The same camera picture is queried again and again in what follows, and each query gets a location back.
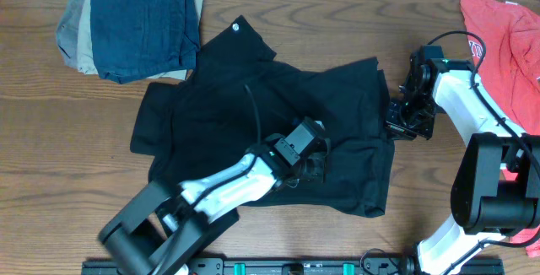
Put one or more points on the red t-shirt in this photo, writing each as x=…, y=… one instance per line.
x=510, y=70

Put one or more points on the black t-shirt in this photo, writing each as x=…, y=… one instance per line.
x=239, y=92

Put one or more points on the navy folded trousers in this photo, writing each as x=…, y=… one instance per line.
x=136, y=39

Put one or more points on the grey folded trousers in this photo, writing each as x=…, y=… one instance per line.
x=67, y=32

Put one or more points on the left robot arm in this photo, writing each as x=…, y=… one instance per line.
x=163, y=226

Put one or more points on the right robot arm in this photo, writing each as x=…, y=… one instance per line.
x=495, y=194

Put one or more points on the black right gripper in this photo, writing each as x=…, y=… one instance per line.
x=396, y=130

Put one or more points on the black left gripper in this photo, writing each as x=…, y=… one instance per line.
x=321, y=169

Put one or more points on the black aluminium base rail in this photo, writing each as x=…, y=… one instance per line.
x=370, y=265

